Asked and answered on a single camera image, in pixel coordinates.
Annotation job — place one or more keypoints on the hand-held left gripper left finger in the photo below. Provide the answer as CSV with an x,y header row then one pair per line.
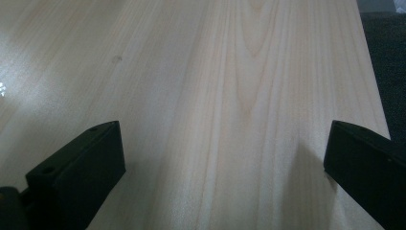
x,y
79,179

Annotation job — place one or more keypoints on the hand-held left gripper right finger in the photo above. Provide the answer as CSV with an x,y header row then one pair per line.
x,y
367,172

